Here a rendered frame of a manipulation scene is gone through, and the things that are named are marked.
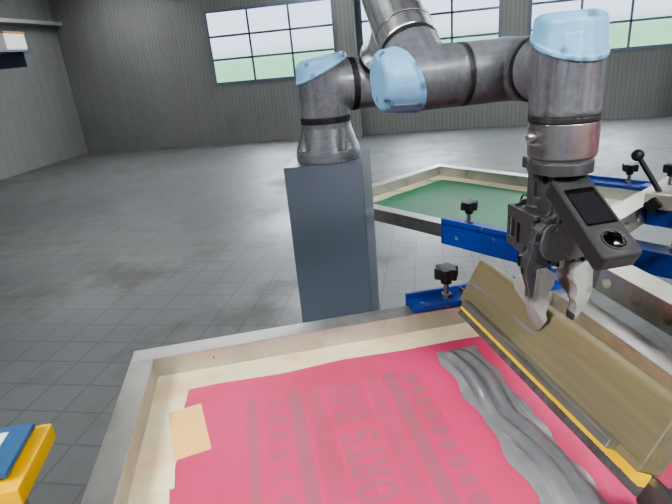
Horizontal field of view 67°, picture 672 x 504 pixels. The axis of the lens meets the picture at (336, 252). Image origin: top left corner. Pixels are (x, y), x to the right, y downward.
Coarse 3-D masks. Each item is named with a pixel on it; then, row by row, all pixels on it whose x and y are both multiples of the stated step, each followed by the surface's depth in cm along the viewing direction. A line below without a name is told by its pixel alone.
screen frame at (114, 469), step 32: (320, 320) 90; (352, 320) 89; (384, 320) 88; (416, 320) 89; (448, 320) 90; (576, 320) 86; (608, 320) 81; (160, 352) 84; (192, 352) 83; (224, 352) 84; (256, 352) 85; (288, 352) 87; (640, 352) 73; (128, 384) 76; (128, 416) 69; (128, 448) 63; (96, 480) 59; (128, 480) 61
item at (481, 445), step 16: (544, 416) 67; (464, 432) 66; (480, 432) 65; (560, 432) 64; (464, 448) 63; (480, 448) 63; (496, 448) 62; (576, 448) 61; (480, 464) 60; (496, 464) 60; (592, 464) 59; (224, 480) 61; (240, 480) 61; (496, 480) 58; (512, 480) 58; (608, 480) 57; (176, 496) 60; (192, 496) 60; (208, 496) 59; (224, 496) 59; (240, 496) 59; (496, 496) 56; (512, 496) 56; (528, 496) 56; (608, 496) 55; (624, 496) 54
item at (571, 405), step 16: (464, 304) 78; (480, 320) 73; (496, 336) 69; (512, 352) 65; (528, 368) 61; (544, 384) 58; (560, 400) 56; (576, 416) 53; (592, 416) 53; (592, 432) 51; (608, 432) 50; (608, 448) 49
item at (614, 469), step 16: (480, 336) 76; (496, 352) 71; (512, 368) 67; (528, 384) 64; (544, 400) 61; (560, 416) 58; (576, 432) 55; (592, 448) 53; (608, 464) 51; (624, 480) 49
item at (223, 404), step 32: (416, 352) 84; (480, 352) 82; (224, 384) 80; (256, 384) 79; (288, 384) 79; (320, 384) 78; (448, 384) 75; (512, 384) 74; (224, 416) 73; (448, 416) 69; (480, 416) 68; (224, 448) 67; (192, 480) 62
